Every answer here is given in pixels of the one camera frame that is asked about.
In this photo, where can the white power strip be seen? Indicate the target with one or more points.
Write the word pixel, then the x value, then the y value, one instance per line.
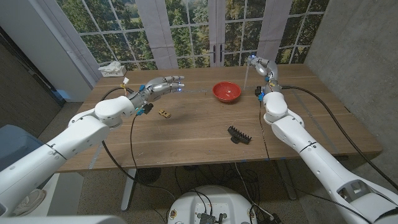
pixel 115 73

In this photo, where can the red bowl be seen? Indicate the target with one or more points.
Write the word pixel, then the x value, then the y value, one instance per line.
pixel 227 91

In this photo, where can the crumpled white tissue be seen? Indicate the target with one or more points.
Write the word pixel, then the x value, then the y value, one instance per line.
pixel 109 66

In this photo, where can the black hairpin claw clip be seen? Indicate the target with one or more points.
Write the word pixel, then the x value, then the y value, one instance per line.
pixel 238 135

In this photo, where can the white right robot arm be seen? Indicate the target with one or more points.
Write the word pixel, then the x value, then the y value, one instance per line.
pixel 320 161

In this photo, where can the clear plastic pipette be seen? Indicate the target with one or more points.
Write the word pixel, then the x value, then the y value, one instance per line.
pixel 246 76

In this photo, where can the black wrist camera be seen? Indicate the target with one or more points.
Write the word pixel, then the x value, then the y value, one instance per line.
pixel 257 91
pixel 147 108

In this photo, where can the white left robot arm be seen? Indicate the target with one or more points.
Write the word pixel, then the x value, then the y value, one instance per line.
pixel 56 155

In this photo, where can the yellow toy car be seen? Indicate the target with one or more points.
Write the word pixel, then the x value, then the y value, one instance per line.
pixel 164 113

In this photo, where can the white robot chest cover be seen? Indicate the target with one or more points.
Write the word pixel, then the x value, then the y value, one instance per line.
pixel 62 220

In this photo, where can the white metal table leg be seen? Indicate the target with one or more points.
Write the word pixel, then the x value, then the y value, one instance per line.
pixel 284 177
pixel 128 189

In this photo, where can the white sneaker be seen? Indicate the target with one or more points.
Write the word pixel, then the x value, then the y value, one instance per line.
pixel 29 202

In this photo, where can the round black floor fan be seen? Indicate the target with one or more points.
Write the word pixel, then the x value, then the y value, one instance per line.
pixel 148 175

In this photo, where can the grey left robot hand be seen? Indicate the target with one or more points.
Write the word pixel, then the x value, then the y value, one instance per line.
pixel 155 88

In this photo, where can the blue-grey chair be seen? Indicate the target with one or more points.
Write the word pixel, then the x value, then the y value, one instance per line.
pixel 15 146

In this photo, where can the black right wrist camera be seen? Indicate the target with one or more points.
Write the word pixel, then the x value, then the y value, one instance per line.
pixel 257 91

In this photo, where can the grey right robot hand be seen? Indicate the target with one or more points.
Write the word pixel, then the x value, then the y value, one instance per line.
pixel 267 73

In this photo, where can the white robot torso base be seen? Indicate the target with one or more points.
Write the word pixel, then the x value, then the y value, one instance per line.
pixel 211 202

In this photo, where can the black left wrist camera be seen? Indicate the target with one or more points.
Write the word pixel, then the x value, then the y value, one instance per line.
pixel 147 108

